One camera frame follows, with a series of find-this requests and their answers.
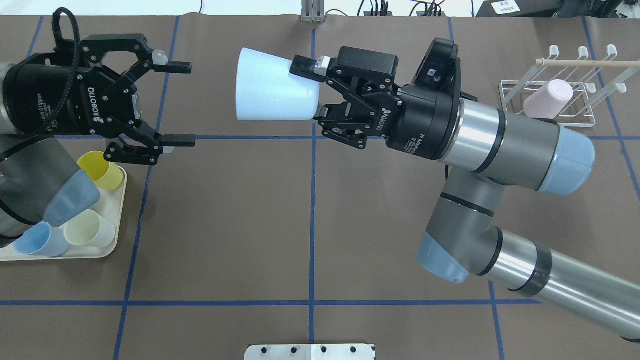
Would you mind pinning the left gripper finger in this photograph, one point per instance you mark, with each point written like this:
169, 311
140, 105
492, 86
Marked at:
168, 142
161, 64

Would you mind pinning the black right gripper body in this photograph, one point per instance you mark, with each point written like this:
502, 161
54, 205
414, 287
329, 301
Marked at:
422, 125

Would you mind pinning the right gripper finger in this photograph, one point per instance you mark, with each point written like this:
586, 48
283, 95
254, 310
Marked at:
309, 68
323, 113

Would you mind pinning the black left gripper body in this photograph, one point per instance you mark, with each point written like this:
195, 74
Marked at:
42, 95

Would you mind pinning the pink plastic cup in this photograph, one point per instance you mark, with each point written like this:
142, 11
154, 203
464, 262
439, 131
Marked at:
549, 101

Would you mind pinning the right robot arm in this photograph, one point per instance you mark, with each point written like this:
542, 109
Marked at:
487, 151

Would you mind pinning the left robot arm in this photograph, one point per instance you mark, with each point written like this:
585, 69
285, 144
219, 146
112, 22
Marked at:
40, 181

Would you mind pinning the yellow plastic cup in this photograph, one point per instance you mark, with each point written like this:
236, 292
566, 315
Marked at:
104, 174

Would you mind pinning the cream plastic cup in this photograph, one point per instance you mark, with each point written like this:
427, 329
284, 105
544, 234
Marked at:
89, 229

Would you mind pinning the light blue plastic cup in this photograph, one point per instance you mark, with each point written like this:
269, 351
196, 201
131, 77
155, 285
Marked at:
42, 240

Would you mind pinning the cream plastic tray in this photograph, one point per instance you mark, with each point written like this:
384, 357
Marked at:
110, 206

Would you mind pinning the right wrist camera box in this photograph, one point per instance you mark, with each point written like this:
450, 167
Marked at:
440, 68

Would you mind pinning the white wire cup rack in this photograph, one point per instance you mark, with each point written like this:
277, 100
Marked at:
593, 82

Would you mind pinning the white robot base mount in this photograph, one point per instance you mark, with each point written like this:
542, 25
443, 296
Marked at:
327, 351

